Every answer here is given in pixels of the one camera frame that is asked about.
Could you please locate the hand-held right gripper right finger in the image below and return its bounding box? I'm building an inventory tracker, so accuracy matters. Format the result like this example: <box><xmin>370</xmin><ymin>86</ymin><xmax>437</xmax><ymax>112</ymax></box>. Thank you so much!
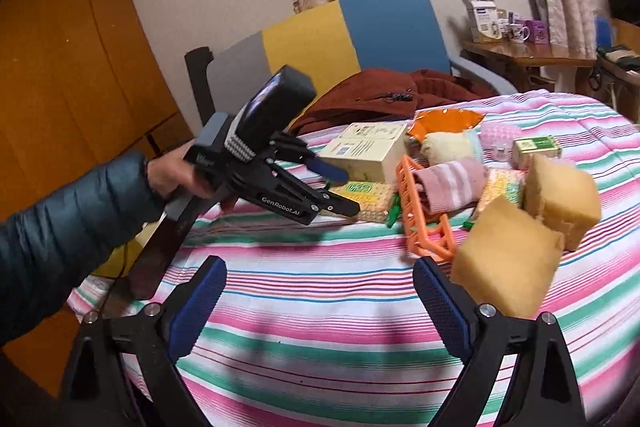
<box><xmin>413</xmin><ymin>255</ymin><xmax>588</xmax><ymax>427</ymax></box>

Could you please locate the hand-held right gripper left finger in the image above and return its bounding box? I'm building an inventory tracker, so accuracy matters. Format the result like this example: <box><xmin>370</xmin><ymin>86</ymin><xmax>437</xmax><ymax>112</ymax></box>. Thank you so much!
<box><xmin>60</xmin><ymin>255</ymin><xmax>228</xmax><ymax>427</ymax></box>

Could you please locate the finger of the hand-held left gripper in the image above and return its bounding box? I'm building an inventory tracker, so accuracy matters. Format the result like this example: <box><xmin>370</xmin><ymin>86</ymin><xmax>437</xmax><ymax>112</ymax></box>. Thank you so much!
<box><xmin>278</xmin><ymin>166</ymin><xmax>361</xmax><ymax>219</ymax></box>
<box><xmin>270</xmin><ymin>132</ymin><xmax>351</xmax><ymax>184</ymax></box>

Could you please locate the large cracker packet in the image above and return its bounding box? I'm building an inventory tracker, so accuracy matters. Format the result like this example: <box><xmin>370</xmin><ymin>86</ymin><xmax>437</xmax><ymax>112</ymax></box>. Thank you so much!
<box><xmin>327</xmin><ymin>180</ymin><xmax>398</xmax><ymax>224</ymax></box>

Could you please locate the cream cardboard box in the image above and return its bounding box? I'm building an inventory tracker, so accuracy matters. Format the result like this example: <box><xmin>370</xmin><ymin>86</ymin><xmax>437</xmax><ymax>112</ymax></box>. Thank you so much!
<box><xmin>317</xmin><ymin>122</ymin><xmax>408</xmax><ymax>184</ymax></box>

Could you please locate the orange plastic rack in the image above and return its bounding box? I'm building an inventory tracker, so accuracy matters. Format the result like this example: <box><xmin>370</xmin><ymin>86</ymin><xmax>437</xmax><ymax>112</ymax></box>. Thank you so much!
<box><xmin>395</xmin><ymin>155</ymin><xmax>457</xmax><ymax>263</ymax></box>

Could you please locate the yellow sponge block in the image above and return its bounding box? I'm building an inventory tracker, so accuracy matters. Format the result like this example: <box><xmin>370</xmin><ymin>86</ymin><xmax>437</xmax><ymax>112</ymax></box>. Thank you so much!
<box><xmin>451</xmin><ymin>196</ymin><xmax>566</xmax><ymax>320</ymax></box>
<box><xmin>522</xmin><ymin>154</ymin><xmax>602</xmax><ymax>252</ymax></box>

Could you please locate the pink striped towel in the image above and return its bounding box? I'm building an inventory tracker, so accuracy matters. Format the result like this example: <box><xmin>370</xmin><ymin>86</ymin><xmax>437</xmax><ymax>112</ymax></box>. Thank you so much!
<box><xmin>414</xmin><ymin>158</ymin><xmax>488</xmax><ymax>212</ymax></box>

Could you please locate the orange snack packet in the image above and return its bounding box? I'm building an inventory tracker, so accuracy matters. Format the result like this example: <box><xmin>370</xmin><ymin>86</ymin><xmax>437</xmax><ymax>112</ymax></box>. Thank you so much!
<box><xmin>406</xmin><ymin>108</ymin><xmax>483</xmax><ymax>142</ymax></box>

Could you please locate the person's left forearm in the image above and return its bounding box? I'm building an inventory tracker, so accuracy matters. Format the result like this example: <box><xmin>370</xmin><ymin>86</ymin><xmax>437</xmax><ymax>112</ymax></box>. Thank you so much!
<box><xmin>0</xmin><ymin>150</ymin><xmax>166</xmax><ymax>353</ymax></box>

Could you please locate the person's left hand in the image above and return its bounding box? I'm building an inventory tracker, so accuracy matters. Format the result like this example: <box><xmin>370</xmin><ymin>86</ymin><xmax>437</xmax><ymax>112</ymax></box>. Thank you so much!
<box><xmin>146</xmin><ymin>143</ymin><xmax>240</xmax><ymax>214</ymax></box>

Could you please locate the dark red jacket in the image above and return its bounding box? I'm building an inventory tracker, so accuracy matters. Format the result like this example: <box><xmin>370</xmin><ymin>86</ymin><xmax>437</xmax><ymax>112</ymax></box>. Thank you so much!
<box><xmin>290</xmin><ymin>68</ymin><xmax>501</xmax><ymax>138</ymax></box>

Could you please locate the grey yellow blue chair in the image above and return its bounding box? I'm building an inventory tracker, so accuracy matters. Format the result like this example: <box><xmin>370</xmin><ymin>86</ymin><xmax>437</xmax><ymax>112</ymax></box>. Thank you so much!
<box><xmin>184</xmin><ymin>0</ymin><xmax>518</xmax><ymax>142</ymax></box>

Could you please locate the pink green striped blanket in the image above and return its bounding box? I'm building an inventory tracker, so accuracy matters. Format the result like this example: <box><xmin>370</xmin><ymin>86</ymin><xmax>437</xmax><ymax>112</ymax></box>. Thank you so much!
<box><xmin>67</xmin><ymin>89</ymin><xmax>640</xmax><ymax>427</ymax></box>

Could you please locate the pale yellow rolled towel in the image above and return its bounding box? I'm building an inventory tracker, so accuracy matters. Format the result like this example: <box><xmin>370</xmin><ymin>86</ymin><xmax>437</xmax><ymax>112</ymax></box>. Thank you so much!
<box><xmin>419</xmin><ymin>130</ymin><xmax>485</xmax><ymax>165</ymax></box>

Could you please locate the pink plastic bottle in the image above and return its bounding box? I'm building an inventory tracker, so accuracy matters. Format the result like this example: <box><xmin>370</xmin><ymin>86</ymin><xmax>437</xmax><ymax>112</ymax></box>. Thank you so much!
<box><xmin>479</xmin><ymin>122</ymin><xmax>523</xmax><ymax>162</ymax></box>

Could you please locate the small green cream box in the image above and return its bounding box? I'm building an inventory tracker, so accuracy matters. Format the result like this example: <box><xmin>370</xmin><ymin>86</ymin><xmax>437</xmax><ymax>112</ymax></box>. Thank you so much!
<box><xmin>512</xmin><ymin>135</ymin><xmax>562</xmax><ymax>170</ymax></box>

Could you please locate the wooden wardrobe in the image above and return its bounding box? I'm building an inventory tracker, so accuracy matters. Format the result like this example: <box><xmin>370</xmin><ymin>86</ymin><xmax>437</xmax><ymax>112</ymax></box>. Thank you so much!
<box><xmin>0</xmin><ymin>0</ymin><xmax>196</xmax><ymax>398</ymax></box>

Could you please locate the white carton with utensils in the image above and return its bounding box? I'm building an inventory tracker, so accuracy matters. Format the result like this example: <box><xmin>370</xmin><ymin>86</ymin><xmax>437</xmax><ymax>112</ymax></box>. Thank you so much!
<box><xmin>452</xmin><ymin>0</ymin><xmax>503</xmax><ymax>44</ymax></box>

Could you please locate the wooden side table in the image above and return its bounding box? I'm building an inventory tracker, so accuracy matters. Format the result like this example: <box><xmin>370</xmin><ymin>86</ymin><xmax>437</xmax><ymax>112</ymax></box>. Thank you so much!
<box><xmin>460</xmin><ymin>38</ymin><xmax>596</xmax><ymax>95</ymax></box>

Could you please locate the purple box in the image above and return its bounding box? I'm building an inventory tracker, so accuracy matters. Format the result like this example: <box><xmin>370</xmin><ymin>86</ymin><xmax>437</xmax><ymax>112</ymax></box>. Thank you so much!
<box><xmin>525</xmin><ymin>19</ymin><xmax>550</xmax><ymax>45</ymax></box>

